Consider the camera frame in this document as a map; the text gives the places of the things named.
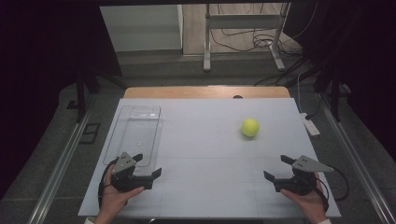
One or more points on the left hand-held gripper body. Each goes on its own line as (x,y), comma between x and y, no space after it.
(124,174)

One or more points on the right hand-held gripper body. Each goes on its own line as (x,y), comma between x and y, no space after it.
(300,182)

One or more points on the clear plastic container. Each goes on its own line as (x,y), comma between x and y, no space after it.
(137,130)

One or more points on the yellow tennis ball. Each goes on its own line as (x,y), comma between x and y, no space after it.
(250,127)

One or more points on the person's right hand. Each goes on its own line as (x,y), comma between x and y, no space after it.
(308,203)

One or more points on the person's left hand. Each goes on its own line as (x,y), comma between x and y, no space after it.
(113,196)

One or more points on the white power strip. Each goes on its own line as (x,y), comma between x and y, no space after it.
(310,124)

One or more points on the white table board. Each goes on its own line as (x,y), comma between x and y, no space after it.
(211,174)

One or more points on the small dark table knob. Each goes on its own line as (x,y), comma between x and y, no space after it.
(237,96)

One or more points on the black stand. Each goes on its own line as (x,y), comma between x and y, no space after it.
(82,90)
(334,93)

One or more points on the wooden table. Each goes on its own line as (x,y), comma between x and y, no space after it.
(193,92)

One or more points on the grey metal stand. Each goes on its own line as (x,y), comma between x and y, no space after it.
(243,21)

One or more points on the aluminium rail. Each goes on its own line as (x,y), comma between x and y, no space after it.
(358,161)
(59,168)

